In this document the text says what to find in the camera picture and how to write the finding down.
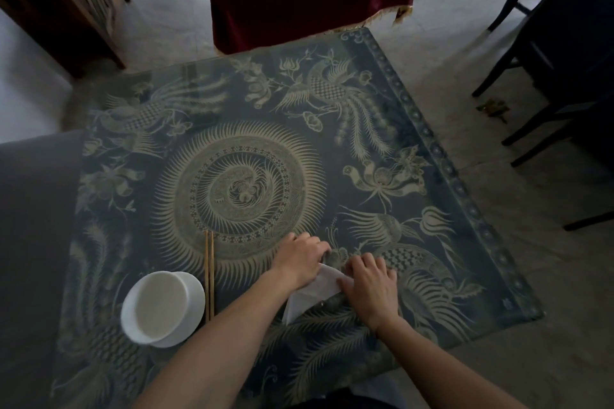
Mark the person's left hand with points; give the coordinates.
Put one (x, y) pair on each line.
(297, 260)

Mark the person's right hand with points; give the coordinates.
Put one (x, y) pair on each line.
(372, 293)

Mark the small yellowish floor scrap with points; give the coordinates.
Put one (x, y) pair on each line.
(493, 108)

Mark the white round bowl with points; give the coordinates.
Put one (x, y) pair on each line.
(153, 308)

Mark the white saucer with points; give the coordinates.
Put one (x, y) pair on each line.
(194, 308)

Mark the person's right forearm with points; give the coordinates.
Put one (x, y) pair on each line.
(431, 370)

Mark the wooden chopstick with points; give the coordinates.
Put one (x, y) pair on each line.
(212, 274)

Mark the person's dark clothing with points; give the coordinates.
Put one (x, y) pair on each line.
(355, 394)

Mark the person's left fingers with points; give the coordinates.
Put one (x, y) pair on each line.
(309, 241)

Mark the person's left forearm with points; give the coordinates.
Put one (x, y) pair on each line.
(216, 346)

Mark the dark grey seat cushion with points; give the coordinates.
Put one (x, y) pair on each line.
(36, 255)

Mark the person's right thumb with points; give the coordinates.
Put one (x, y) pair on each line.
(345, 283)

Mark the blue phoenix patterned tablecloth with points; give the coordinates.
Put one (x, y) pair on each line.
(268, 159)

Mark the white napkin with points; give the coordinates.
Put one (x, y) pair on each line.
(312, 291)

